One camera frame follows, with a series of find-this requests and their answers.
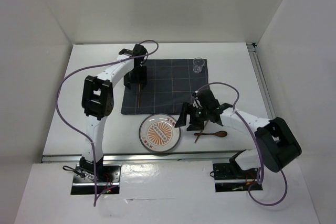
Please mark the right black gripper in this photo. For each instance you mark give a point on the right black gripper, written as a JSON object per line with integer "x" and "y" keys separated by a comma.
{"x": 195, "y": 125}

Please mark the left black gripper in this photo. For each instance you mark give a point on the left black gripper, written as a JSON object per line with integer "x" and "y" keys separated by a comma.
{"x": 142, "y": 77}

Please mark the copper fork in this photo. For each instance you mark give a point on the copper fork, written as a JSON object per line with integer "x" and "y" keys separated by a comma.
{"x": 139, "y": 95}

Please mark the patterned ceramic plate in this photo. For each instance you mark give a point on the patterned ceramic plate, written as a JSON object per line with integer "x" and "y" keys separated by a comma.
{"x": 158, "y": 134}

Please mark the brown wooden spoon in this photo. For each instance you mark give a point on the brown wooden spoon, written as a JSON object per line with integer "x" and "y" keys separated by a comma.
{"x": 217, "y": 134}

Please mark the dark grey checked cloth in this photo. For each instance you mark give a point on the dark grey checked cloth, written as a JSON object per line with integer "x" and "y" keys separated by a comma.
{"x": 170, "y": 83}

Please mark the small clear glass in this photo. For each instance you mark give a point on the small clear glass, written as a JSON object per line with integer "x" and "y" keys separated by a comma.
{"x": 198, "y": 64}

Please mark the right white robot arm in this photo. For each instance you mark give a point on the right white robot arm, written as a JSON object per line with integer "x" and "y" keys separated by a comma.
{"x": 275, "y": 144}

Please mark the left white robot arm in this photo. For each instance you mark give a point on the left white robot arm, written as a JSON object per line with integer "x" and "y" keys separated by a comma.
{"x": 98, "y": 101}

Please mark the copper knife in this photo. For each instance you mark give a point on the copper knife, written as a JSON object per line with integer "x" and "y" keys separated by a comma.
{"x": 202, "y": 132}

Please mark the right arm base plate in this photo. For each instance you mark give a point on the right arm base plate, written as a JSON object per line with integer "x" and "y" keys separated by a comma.
{"x": 228, "y": 177}

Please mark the aluminium frame rail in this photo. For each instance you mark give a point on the aluminium frame rail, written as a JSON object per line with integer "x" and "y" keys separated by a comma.
{"x": 271, "y": 84}

